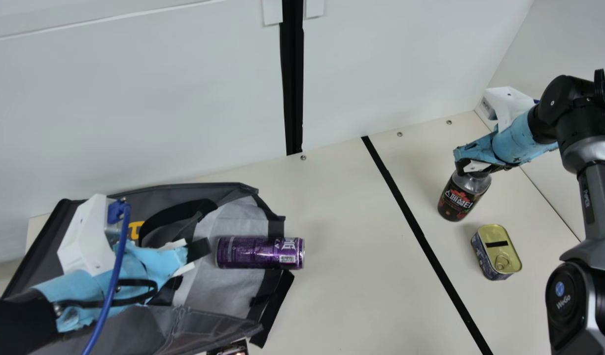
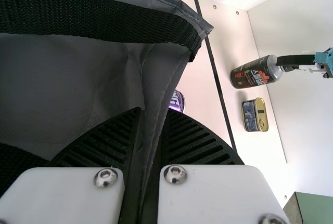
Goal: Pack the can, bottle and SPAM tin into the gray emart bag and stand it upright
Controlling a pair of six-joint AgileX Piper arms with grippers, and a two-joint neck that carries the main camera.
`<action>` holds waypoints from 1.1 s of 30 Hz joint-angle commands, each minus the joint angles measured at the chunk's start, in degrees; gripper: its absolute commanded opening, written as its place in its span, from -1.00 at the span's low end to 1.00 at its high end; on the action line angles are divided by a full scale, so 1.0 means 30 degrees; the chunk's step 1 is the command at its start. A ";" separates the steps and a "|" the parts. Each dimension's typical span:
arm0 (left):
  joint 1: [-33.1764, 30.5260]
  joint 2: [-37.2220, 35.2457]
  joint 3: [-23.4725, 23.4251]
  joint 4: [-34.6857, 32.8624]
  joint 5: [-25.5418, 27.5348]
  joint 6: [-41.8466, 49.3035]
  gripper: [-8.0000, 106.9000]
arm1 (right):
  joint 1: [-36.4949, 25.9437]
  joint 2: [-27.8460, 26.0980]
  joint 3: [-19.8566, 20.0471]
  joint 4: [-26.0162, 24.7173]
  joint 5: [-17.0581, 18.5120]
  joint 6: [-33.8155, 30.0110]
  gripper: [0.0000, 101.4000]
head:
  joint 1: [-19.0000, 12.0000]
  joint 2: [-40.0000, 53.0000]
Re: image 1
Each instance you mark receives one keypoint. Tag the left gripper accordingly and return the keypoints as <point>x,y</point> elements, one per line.
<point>134,266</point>

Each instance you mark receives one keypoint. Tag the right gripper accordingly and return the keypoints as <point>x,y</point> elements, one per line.
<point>514,140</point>

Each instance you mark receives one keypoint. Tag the dark coffee bottle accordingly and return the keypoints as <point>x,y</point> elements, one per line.
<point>460,199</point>

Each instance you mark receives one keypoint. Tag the purple drink can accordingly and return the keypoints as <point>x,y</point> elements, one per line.
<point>258,252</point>

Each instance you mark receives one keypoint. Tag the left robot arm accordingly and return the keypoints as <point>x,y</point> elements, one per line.
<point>16,325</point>

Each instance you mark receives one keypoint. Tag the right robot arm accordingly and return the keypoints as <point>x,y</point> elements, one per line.
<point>598,197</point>

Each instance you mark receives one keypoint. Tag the rectangular tin with gold lid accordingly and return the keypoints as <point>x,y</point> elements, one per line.
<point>499,249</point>

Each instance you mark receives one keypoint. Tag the black strip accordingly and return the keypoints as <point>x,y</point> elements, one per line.
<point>425,246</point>

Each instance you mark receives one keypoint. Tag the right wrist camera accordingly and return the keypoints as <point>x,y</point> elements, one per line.
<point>507,103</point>

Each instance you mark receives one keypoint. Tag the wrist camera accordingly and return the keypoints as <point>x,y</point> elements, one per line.
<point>507,103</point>
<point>85,236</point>

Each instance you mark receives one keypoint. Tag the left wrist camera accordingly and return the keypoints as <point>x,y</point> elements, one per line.
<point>85,236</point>

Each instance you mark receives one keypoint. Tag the black post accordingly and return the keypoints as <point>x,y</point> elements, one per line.
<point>292,74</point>

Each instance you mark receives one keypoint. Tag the white wall plate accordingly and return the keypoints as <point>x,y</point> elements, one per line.
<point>314,7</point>
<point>272,11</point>

